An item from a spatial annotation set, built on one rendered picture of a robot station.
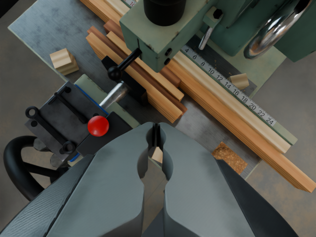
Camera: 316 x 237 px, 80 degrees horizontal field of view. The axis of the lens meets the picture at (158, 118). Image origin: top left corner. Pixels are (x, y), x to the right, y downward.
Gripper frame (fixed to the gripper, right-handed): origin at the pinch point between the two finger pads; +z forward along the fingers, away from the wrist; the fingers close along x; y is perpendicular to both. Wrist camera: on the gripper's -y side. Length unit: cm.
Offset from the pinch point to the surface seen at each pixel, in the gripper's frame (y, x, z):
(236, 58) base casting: 2.7, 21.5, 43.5
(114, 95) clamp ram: 6.3, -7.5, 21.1
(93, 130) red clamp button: 8.3, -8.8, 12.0
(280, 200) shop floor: 96, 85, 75
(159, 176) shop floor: 86, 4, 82
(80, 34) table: -2.3, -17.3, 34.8
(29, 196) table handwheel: 21.4, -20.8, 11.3
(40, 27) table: -3.1, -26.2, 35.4
